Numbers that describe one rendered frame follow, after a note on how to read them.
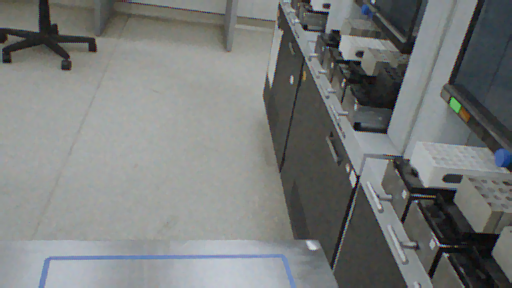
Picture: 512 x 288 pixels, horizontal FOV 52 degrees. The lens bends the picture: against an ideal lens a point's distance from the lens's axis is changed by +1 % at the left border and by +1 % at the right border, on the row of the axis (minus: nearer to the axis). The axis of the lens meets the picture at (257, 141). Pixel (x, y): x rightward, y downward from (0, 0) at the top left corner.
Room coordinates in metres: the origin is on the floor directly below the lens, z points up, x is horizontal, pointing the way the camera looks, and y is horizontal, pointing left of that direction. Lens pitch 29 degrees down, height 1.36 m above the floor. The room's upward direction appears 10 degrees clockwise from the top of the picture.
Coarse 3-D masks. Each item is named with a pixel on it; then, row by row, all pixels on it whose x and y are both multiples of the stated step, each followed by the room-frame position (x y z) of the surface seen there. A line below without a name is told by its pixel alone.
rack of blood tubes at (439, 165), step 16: (416, 144) 1.01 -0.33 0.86; (432, 144) 1.02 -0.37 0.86; (448, 144) 1.03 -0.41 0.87; (416, 160) 0.99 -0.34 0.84; (432, 160) 0.95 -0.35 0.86; (448, 160) 0.96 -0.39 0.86; (464, 160) 0.97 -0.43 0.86; (480, 160) 0.99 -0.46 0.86; (432, 176) 0.92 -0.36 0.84; (448, 176) 1.00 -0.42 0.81; (496, 176) 0.95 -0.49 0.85
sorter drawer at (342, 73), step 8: (344, 64) 1.57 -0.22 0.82; (336, 72) 1.55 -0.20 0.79; (344, 72) 1.50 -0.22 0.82; (352, 72) 1.51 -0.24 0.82; (336, 80) 1.53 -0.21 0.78; (344, 80) 1.46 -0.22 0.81; (352, 80) 1.46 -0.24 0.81; (360, 80) 1.46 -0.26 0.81; (320, 88) 1.53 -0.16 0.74; (336, 88) 1.51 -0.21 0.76; (344, 88) 1.45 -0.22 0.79; (328, 96) 1.46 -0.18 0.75; (336, 96) 1.49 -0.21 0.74
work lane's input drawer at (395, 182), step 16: (400, 160) 1.01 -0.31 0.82; (384, 176) 1.03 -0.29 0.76; (400, 176) 0.96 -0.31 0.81; (416, 176) 0.96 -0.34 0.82; (368, 192) 0.98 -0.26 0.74; (400, 192) 0.93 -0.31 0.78; (416, 192) 0.91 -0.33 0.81; (432, 192) 0.92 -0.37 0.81; (448, 192) 0.92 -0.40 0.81; (400, 208) 0.91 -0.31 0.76
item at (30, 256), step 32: (0, 256) 0.53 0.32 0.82; (32, 256) 0.54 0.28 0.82; (64, 256) 0.55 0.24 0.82; (96, 256) 0.56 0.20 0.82; (128, 256) 0.57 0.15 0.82; (160, 256) 0.58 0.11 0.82; (192, 256) 0.59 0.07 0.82; (224, 256) 0.61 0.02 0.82; (256, 256) 0.62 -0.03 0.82; (288, 256) 0.63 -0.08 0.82; (320, 256) 0.65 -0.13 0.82
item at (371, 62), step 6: (366, 48) 1.57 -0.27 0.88; (366, 54) 1.55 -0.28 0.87; (372, 54) 1.52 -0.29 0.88; (366, 60) 1.54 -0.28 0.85; (372, 60) 1.50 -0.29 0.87; (378, 60) 1.47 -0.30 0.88; (366, 66) 1.53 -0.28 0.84; (372, 66) 1.48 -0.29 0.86; (378, 66) 1.47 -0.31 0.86; (366, 72) 1.52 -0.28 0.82; (372, 72) 1.47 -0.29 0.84; (378, 72) 1.47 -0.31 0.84
